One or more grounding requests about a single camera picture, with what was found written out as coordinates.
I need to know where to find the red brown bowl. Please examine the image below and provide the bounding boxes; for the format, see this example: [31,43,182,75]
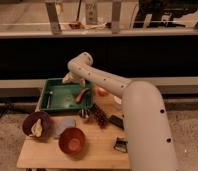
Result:
[58,127,86,156]

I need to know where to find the light blue cloth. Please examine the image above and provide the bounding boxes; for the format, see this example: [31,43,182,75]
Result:
[55,118,76,138]

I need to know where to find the black silver binder clip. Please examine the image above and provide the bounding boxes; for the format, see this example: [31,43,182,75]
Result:
[114,137,127,153]

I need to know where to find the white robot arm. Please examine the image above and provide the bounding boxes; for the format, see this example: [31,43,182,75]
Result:
[63,52,179,171]

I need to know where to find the black rectangular block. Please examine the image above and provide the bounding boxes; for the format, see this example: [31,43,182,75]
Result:
[109,115,124,129]

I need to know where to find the silver spoon in tray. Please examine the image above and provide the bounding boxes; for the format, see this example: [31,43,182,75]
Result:
[47,90,53,109]

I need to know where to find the green plastic tray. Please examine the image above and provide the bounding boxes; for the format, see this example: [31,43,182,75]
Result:
[39,78,93,114]

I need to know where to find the dark purple bowl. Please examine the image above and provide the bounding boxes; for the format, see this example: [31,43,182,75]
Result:
[22,111,52,139]

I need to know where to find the wooden table board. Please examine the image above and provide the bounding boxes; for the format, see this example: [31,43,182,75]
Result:
[16,81,131,170]

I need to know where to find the dark grape bunch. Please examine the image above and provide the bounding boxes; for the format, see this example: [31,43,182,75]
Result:
[92,104,108,129]

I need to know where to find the orange fruit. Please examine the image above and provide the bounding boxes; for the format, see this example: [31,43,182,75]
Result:
[95,87,109,97]

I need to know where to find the small dark metal object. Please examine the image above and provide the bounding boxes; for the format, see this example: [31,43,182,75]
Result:
[80,109,89,120]

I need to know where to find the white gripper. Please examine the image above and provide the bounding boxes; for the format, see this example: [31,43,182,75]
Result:
[62,72,86,87]

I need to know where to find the yellow item in bowl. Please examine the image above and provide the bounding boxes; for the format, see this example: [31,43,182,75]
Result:
[31,119,42,137]

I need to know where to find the white cup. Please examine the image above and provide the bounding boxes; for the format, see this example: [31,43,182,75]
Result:
[114,96,121,105]

